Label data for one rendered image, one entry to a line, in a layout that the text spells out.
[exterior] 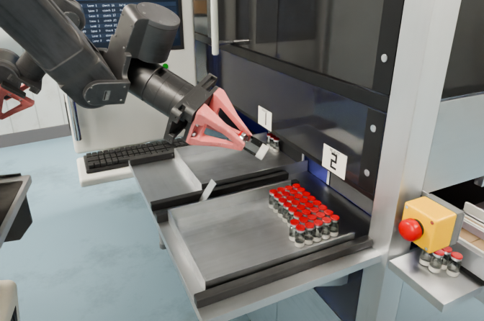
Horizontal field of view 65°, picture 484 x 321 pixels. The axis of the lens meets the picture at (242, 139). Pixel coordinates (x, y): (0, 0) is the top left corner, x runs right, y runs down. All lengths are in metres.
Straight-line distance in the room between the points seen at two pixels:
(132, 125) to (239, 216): 0.75
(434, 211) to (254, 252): 0.36
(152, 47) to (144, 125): 1.07
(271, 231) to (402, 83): 0.43
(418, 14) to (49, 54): 0.56
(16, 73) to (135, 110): 0.73
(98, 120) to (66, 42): 1.09
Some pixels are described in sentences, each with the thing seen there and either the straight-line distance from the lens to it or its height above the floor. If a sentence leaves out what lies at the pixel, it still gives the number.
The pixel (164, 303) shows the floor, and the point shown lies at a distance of 2.00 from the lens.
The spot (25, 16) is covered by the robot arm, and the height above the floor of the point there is 1.38.
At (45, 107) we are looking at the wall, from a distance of 4.06.
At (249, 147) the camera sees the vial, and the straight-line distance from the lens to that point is 0.52.
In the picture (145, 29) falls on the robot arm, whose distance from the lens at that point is 0.50.
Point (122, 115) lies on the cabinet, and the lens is 1.55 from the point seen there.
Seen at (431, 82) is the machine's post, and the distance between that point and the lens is 0.74.
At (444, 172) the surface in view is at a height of 1.05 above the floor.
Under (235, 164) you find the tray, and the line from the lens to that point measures 1.20.
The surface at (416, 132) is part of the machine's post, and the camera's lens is 0.76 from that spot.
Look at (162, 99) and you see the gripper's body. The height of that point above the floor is 1.26.
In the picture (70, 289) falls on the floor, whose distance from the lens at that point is 2.20.
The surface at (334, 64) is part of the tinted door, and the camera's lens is 0.90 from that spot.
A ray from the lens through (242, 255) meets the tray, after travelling 0.83.
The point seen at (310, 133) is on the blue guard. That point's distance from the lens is 0.99.
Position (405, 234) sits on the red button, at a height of 0.99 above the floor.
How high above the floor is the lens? 1.41
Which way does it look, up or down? 22 degrees down
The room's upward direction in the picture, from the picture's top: straight up
